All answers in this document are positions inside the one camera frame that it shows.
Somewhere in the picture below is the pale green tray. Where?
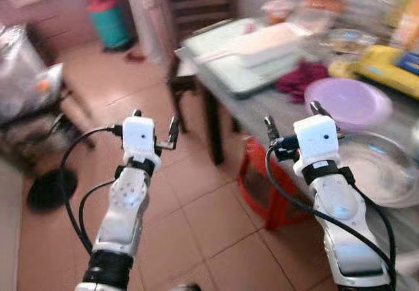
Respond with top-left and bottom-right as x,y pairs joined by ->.
182,19 -> 308,96

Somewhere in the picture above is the dark wooden chair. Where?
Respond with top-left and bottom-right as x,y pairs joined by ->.
165,0 -> 238,134

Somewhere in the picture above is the yellow plastic cup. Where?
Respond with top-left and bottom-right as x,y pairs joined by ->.
327,58 -> 357,79

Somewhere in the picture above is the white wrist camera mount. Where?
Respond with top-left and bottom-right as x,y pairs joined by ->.
122,116 -> 161,167
293,115 -> 341,176

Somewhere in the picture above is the red plastic stool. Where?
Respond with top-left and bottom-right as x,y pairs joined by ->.
237,137 -> 312,231

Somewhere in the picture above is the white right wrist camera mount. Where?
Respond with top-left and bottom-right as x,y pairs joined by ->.
293,115 -> 341,176

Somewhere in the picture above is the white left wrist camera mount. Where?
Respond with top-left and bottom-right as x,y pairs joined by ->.
122,116 -> 161,167

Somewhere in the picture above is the small cup with pink lid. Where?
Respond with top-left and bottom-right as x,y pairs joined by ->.
262,0 -> 295,24

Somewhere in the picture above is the yellow kitchen towel package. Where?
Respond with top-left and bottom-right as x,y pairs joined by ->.
357,44 -> 419,100

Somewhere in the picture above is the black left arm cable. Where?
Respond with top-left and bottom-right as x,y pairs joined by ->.
59,125 -> 125,256

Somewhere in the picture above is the dark red cloth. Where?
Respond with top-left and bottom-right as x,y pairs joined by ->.
275,60 -> 331,103

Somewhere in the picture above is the orange sauce bottle white cap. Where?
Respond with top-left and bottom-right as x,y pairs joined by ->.
393,0 -> 419,49

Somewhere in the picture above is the dark metal rack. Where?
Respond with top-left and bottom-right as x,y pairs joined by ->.
0,88 -> 96,174

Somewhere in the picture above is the round steel plate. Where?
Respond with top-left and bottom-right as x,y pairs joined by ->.
334,132 -> 419,208

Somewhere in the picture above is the green gas cylinder red top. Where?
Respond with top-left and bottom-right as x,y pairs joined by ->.
87,0 -> 134,51

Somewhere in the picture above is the white plastic scoop with handle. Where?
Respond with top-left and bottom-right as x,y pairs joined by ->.
194,24 -> 312,69

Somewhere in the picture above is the small steel bowl with food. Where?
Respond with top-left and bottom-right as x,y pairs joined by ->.
324,29 -> 379,54

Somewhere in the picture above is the silver foil bag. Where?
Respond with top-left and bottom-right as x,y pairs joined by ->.
0,26 -> 66,123

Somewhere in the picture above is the lilac plastic bowl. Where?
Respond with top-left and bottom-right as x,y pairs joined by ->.
304,78 -> 393,132

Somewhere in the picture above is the black round floor base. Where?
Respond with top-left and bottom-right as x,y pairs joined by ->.
26,168 -> 79,213

